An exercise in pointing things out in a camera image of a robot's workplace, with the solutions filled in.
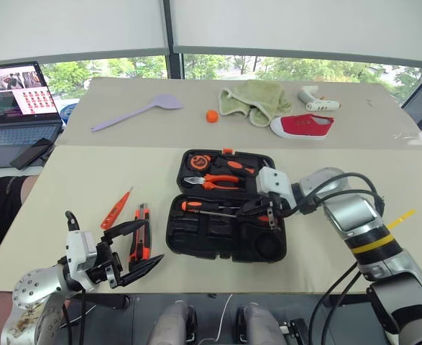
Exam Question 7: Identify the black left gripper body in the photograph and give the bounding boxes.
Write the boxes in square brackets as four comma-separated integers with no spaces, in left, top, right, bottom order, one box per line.
[86,240,124,290]

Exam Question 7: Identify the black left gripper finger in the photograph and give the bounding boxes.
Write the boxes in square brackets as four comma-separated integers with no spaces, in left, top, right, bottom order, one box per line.
[101,219,152,245]
[118,253,166,288]

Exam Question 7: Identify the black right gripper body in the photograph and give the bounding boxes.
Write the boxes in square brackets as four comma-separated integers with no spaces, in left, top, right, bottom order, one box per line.
[257,192,292,231]

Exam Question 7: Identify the orange voltage tester pen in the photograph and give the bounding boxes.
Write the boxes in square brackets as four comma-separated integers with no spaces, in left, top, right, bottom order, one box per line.
[99,186,134,231]

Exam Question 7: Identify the orange black utility knife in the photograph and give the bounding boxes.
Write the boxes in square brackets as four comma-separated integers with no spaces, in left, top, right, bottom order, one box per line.
[128,203,152,270]

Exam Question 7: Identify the black plastic tool case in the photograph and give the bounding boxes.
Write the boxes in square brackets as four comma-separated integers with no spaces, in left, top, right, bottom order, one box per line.
[165,148,288,264]

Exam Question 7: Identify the orange black screwdriver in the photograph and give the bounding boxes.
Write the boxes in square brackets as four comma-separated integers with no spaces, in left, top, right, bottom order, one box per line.
[180,201,241,219]

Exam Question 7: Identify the grey rounded shape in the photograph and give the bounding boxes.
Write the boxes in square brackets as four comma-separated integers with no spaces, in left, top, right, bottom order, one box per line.
[147,300,198,345]
[236,301,288,345]

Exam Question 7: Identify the orange black tape measure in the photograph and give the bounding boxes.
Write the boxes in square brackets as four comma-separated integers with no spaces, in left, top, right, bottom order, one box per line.
[188,153,216,172]

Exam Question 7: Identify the red white canvas shoe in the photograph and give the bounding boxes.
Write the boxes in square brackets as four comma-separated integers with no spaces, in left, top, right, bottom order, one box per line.
[270,113,335,140]

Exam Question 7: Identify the green towel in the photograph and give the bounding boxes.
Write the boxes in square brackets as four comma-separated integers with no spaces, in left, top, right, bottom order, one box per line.
[218,79,293,128]

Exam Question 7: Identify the white glue gun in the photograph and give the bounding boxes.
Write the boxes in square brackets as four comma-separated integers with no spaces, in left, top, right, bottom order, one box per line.
[297,86,341,112]

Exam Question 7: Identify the black smartphone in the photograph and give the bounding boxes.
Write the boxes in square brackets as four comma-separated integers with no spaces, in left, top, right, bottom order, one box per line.
[9,137,55,170]

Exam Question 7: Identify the small black box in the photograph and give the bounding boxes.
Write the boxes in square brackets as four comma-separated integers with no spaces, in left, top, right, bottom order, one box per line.
[280,317,310,341]

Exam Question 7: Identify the yellow zip tie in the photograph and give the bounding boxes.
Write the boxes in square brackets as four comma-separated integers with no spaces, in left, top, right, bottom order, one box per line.
[385,208,416,230]

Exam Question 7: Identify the blue round object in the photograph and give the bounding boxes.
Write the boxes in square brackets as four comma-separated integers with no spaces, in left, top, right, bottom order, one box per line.
[60,102,80,127]

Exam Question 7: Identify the purple silicone spatula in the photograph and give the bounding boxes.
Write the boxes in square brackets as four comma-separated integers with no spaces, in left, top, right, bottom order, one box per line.
[90,93,184,133]

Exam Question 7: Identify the open grey laptop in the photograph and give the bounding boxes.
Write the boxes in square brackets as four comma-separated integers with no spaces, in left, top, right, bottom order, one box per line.
[0,61,65,170]

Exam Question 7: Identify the dark window mullion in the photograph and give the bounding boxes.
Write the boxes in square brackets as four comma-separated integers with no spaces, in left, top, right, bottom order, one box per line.
[162,0,185,81]

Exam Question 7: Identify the white roller blind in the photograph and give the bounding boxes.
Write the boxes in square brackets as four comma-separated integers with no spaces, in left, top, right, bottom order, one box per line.
[170,0,422,70]
[0,0,169,65]

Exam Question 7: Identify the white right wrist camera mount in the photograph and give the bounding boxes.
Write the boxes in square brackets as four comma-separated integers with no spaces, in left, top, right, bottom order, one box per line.
[255,166,293,210]

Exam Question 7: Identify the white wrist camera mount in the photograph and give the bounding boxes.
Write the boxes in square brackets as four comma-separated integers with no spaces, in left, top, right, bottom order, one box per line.
[65,229,98,293]
[255,166,293,210]

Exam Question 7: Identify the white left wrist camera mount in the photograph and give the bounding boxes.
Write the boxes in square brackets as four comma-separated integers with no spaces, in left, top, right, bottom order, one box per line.
[65,229,98,293]

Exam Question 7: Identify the orange handled pliers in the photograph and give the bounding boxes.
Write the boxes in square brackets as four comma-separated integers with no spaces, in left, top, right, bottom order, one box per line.
[183,172,242,190]

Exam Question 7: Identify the orange black handled tool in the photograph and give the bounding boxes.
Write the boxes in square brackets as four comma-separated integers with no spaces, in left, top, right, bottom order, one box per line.
[215,157,257,176]

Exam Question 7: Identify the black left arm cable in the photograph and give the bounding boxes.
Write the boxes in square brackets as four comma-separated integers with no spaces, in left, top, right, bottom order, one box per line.
[58,211,89,345]

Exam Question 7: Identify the thin white cable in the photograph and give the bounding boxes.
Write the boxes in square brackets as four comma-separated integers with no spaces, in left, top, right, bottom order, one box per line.
[213,293,234,341]

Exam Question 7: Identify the dark slanted window frame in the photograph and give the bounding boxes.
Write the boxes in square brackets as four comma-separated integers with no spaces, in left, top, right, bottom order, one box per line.
[400,67,422,131]

